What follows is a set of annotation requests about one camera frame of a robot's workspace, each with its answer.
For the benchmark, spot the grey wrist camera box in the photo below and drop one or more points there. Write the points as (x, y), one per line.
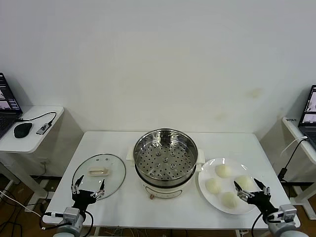
(70, 214)
(287, 211)

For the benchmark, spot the small printed desk label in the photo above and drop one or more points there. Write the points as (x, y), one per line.
(290, 119)

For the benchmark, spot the perforated steel steamer basket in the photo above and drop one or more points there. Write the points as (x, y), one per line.
(165, 158)

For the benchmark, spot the black computer mouse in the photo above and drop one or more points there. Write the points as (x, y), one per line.
(22, 129)

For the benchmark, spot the white steamed baozi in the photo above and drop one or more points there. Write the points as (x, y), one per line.
(229, 199)
(223, 170)
(213, 185)
(245, 181)

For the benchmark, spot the large white plate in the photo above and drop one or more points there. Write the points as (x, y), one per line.
(207, 172)

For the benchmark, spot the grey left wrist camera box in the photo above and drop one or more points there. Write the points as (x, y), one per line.
(70, 214)

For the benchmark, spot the white side table with mouse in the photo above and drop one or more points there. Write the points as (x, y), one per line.
(37, 140)

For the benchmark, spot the grey usb hub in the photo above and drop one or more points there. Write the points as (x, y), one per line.
(44, 128)

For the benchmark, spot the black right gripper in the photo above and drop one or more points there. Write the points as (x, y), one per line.
(261, 201)

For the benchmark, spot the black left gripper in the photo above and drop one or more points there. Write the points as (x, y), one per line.
(82, 198)

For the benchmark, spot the black laptop with image windows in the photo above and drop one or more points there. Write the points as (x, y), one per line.
(308, 118)

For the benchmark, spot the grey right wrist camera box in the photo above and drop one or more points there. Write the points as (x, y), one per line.
(287, 211)

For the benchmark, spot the black laptop with dark screen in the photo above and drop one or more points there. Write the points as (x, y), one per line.
(7, 103)

